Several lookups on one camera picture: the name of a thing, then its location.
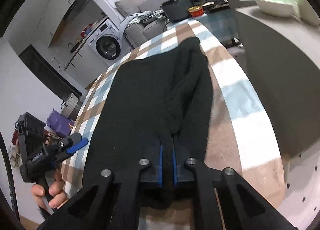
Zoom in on black knit sweater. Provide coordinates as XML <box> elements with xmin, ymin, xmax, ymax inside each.
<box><xmin>82</xmin><ymin>37</ymin><xmax>213</xmax><ymax>208</ymax></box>

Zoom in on person's left hand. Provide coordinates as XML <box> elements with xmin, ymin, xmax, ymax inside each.
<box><xmin>31</xmin><ymin>170</ymin><xmax>68</xmax><ymax>210</ymax></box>

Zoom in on purple bag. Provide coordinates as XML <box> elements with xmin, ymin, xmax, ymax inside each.
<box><xmin>46</xmin><ymin>110</ymin><xmax>74</xmax><ymax>138</ymax></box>

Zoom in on woven laundry basket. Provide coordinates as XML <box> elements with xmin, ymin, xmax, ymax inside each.
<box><xmin>60</xmin><ymin>93</ymin><xmax>82</xmax><ymax>121</ymax></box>

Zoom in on checkered plaid tablecloth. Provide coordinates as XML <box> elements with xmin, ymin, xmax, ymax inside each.
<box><xmin>73</xmin><ymin>20</ymin><xmax>286</xmax><ymax>207</ymax></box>

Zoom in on white front-load washing machine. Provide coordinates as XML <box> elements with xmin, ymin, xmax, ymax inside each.
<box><xmin>87</xmin><ymin>18</ymin><xmax>130</xmax><ymax>66</ymax></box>

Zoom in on grey sofa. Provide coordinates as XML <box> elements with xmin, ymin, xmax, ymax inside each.
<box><xmin>115</xmin><ymin>0</ymin><xmax>168</xmax><ymax>48</ymax></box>

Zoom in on striped cloth on sofa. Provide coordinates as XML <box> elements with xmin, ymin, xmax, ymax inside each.
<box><xmin>140</xmin><ymin>9</ymin><xmax>164</xmax><ymax>24</ymax></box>

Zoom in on black food tray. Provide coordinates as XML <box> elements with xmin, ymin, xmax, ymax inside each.
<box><xmin>202</xmin><ymin>2</ymin><xmax>230</xmax><ymax>13</ymax></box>

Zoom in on white bowl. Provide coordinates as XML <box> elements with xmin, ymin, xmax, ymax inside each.
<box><xmin>255</xmin><ymin>0</ymin><xmax>298</xmax><ymax>18</ymax></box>

